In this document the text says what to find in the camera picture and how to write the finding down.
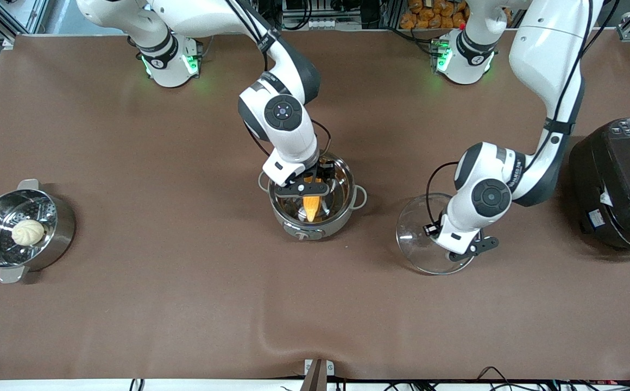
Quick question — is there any yellow corn cob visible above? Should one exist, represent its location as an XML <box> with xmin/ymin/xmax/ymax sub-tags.
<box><xmin>303</xmin><ymin>176</ymin><xmax>323</xmax><ymax>223</ymax></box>

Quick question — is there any glass pot lid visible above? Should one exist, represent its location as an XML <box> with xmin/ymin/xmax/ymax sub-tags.
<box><xmin>395</xmin><ymin>192</ymin><xmax>479</xmax><ymax>275</ymax></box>

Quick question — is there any steel electric cooking pot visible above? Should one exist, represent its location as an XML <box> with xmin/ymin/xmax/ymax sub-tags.
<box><xmin>257</xmin><ymin>152</ymin><xmax>368</xmax><ymax>241</ymax></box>

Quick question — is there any steel steamer pot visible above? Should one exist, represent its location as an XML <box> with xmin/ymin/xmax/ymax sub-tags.
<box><xmin>0</xmin><ymin>179</ymin><xmax>77</xmax><ymax>284</ymax></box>

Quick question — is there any black rice cooker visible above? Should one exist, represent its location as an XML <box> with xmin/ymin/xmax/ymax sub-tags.
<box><xmin>568</xmin><ymin>117</ymin><xmax>630</xmax><ymax>258</ymax></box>

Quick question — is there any brown table cloth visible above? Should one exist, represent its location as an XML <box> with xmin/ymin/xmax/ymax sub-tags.
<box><xmin>0</xmin><ymin>28</ymin><xmax>630</xmax><ymax>381</ymax></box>

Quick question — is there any grey metal table clamp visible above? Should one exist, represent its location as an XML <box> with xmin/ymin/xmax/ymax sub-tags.
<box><xmin>304</xmin><ymin>358</ymin><xmax>335</xmax><ymax>391</ymax></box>

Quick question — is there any pile of orange breads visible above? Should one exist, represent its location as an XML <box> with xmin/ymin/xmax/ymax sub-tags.
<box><xmin>400</xmin><ymin>0</ymin><xmax>468</xmax><ymax>30</ymax></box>

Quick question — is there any white steamed bun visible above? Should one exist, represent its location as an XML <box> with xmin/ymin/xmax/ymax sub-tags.
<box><xmin>11</xmin><ymin>219</ymin><xmax>46</xmax><ymax>247</ymax></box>

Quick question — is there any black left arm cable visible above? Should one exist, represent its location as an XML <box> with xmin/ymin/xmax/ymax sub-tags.
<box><xmin>423</xmin><ymin>0</ymin><xmax>621</xmax><ymax>237</ymax></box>

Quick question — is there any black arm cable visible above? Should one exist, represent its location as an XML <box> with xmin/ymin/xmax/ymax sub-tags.
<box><xmin>423</xmin><ymin>0</ymin><xmax>621</xmax><ymax>237</ymax></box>
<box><xmin>225</xmin><ymin>0</ymin><xmax>333</xmax><ymax>165</ymax></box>

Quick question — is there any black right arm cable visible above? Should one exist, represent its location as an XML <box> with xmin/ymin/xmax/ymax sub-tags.
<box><xmin>225</xmin><ymin>0</ymin><xmax>333</xmax><ymax>165</ymax></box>

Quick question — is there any black floor cable bundle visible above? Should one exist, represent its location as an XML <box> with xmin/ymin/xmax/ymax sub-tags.
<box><xmin>380</xmin><ymin>366</ymin><xmax>630</xmax><ymax>391</ymax></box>

